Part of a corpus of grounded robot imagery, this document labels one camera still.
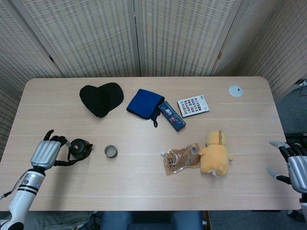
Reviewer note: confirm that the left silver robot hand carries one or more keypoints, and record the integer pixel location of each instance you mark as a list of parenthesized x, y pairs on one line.
[(45, 153)]

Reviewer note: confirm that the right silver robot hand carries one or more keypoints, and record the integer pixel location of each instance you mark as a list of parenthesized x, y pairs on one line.
[(298, 170)]

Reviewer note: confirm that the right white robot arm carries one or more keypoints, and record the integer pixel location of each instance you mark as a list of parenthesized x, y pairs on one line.
[(304, 201)]

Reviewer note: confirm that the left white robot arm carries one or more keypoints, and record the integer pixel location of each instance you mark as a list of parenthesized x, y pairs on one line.
[(24, 191)]

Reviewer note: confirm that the dark green ceramic cup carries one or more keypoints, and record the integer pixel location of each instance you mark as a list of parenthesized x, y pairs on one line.
[(110, 152)]

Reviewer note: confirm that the black baseball cap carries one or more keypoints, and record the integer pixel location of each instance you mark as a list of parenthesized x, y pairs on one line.
[(100, 100)]

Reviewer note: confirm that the yellow plush toy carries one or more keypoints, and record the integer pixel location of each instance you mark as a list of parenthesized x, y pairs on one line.
[(213, 155)]

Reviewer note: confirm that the dark blue chair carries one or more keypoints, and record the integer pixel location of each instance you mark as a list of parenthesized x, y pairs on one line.
[(115, 221)]

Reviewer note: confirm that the blue cloth with black trim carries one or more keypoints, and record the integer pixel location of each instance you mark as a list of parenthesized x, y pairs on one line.
[(144, 103)]

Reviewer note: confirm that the brown spout pouch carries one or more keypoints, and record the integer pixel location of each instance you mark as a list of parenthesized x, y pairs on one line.
[(178, 160)]

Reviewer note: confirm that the white box with picture grid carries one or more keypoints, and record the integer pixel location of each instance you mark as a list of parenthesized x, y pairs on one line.
[(193, 106)]

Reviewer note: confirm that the woven folding screen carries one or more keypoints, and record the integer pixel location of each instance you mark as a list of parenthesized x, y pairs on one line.
[(96, 36)]

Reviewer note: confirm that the dark blue long carton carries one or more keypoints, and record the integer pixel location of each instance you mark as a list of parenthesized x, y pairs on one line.
[(171, 116)]

